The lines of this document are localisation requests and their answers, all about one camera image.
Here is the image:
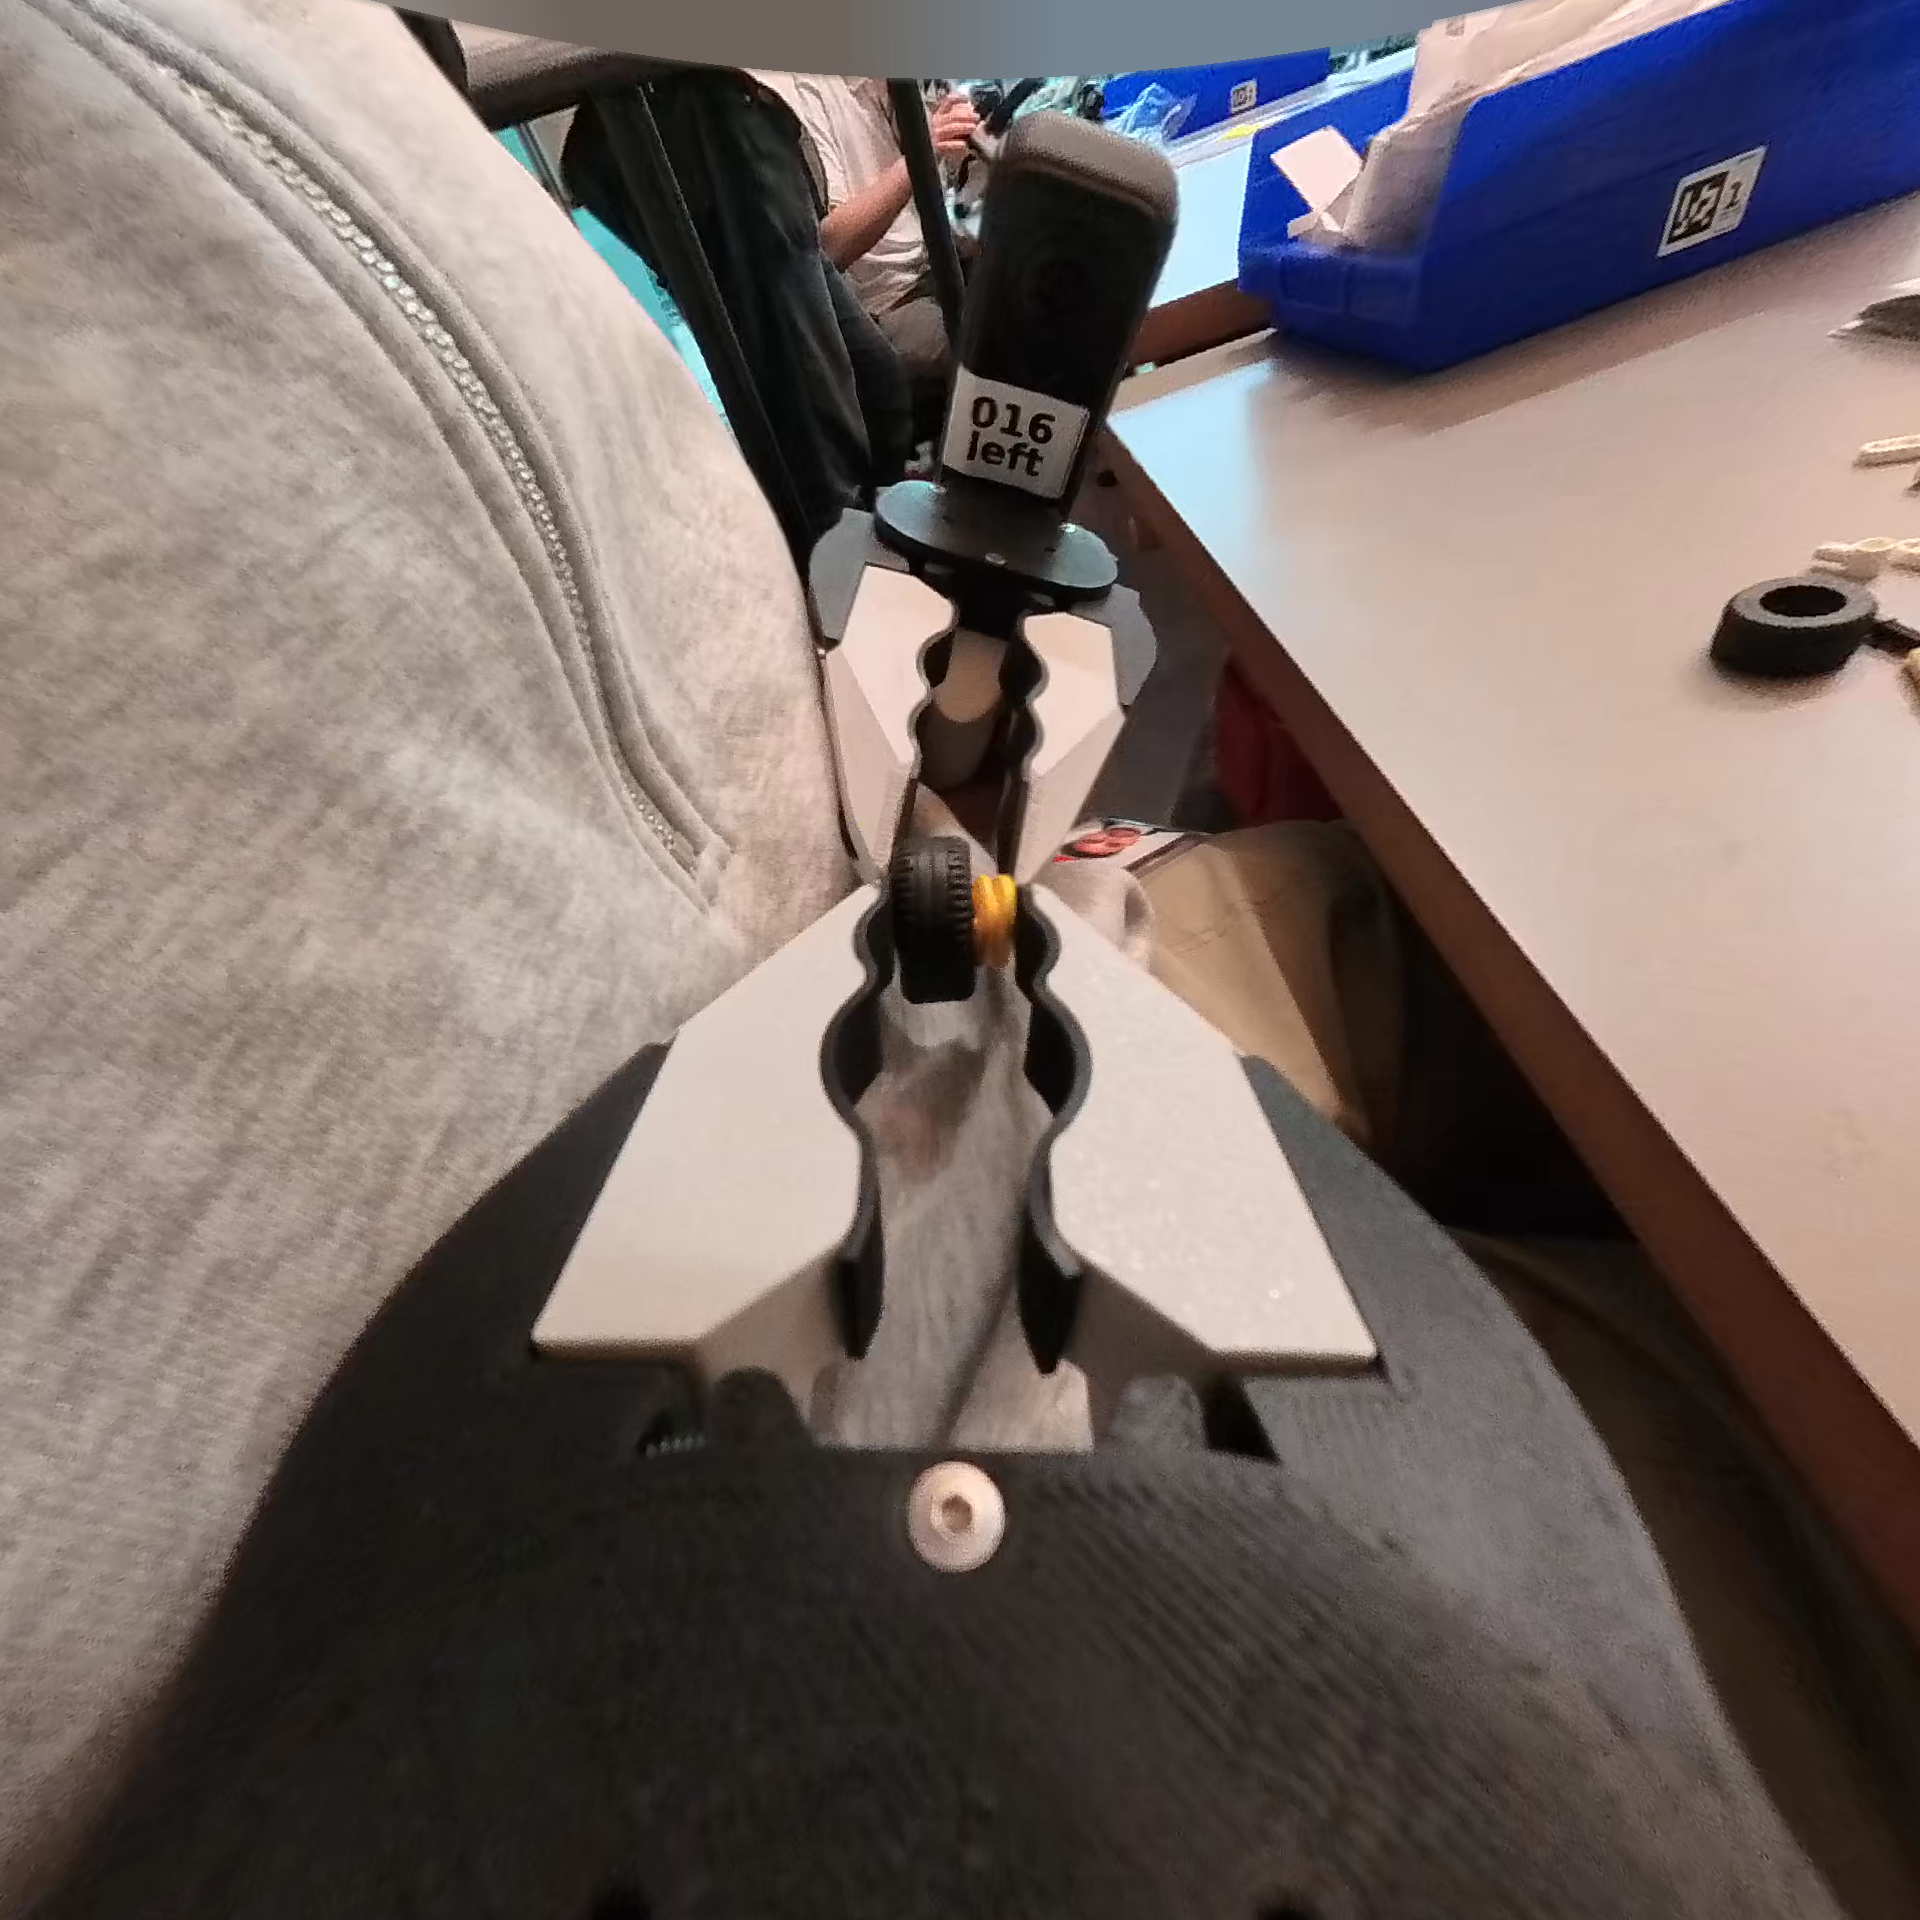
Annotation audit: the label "black hanging cloth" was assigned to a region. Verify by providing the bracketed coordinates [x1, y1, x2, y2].
[562, 70, 909, 519]

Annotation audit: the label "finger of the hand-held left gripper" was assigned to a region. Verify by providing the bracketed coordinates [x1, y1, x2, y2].
[993, 615, 1129, 889]
[823, 561, 951, 889]

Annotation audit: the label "blue plastic bin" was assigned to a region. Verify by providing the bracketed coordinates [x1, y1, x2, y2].
[1101, 47, 1334, 139]
[1236, 0, 1920, 375]

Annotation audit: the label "pile of loose lego pieces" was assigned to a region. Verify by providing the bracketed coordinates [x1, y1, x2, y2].
[1807, 431, 1920, 654]

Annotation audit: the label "small black lego tire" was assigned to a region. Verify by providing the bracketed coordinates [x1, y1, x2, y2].
[892, 836, 980, 1007]

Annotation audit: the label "khaki trousers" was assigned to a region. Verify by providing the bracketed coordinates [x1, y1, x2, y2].
[1125, 816, 1420, 1142]

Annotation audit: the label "large black lego tire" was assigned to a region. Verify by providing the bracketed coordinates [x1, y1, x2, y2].
[1709, 574, 1881, 681]

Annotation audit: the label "grey zip hoodie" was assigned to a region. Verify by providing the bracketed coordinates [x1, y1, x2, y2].
[0, 0, 887, 1862]

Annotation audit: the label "red bag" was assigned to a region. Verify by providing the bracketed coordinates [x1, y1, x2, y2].
[1210, 667, 1344, 828]

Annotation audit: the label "black metal pole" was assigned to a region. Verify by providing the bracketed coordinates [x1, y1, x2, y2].
[892, 76, 974, 377]

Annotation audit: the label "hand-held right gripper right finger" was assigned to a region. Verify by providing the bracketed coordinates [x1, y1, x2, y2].
[1016, 885, 1383, 1448]

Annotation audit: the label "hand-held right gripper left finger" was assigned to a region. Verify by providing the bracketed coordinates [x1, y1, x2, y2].
[533, 881, 904, 1445]

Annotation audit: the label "pile of white paper wrappers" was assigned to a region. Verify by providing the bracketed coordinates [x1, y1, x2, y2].
[1270, 0, 1501, 249]

